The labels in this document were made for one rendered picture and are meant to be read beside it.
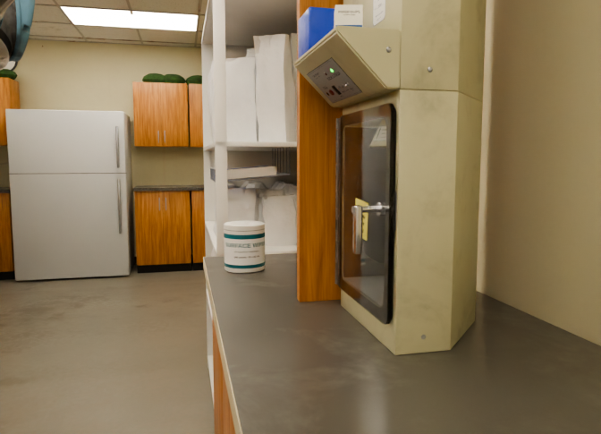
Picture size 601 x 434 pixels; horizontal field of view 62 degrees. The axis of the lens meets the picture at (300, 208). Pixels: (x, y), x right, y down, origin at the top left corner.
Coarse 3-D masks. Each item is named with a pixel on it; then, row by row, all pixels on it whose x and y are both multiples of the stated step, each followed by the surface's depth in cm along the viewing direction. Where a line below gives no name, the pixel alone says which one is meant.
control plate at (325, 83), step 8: (320, 64) 99; (328, 64) 96; (336, 64) 93; (312, 72) 106; (320, 72) 103; (328, 72) 99; (336, 72) 96; (344, 72) 93; (312, 80) 110; (320, 80) 106; (328, 80) 102; (336, 80) 99; (344, 80) 96; (320, 88) 110; (328, 88) 106; (336, 88) 103; (344, 88) 99; (352, 88) 96; (328, 96) 111; (336, 96) 107; (344, 96) 103
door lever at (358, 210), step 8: (352, 208) 91; (360, 208) 91; (368, 208) 91; (376, 208) 91; (360, 216) 91; (360, 224) 91; (352, 232) 92; (360, 232) 91; (352, 240) 92; (360, 240) 91; (352, 248) 92; (360, 248) 91
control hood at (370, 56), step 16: (336, 32) 82; (352, 32) 83; (368, 32) 83; (384, 32) 84; (400, 32) 85; (320, 48) 93; (336, 48) 87; (352, 48) 83; (368, 48) 83; (384, 48) 84; (400, 48) 85; (304, 64) 107; (352, 64) 88; (368, 64) 84; (384, 64) 84; (352, 80) 93; (368, 80) 87; (384, 80) 85; (352, 96) 100; (368, 96) 95
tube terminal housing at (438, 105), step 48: (432, 0) 85; (480, 0) 98; (432, 48) 86; (480, 48) 101; (384, 96) 92; (432, 96) 87; (480, 96) 103; (432, 144) 88; (480, 144) 105; (432, 192) 89; (432, 240) 89; (432, 288) 90; (384, 336) 95; (432, 336) 91
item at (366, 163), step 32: (352, 128) 106; (384, 128) 89; (352, 160) 106; (384, 160) 90; (352, 192) 107; (384, 192) 90; (352, 224) 107; (384, 224) 90; (352, 256) 108; (384, 256) 91; (352, 288) 108; (384, 288) 91; (384, 320) 91
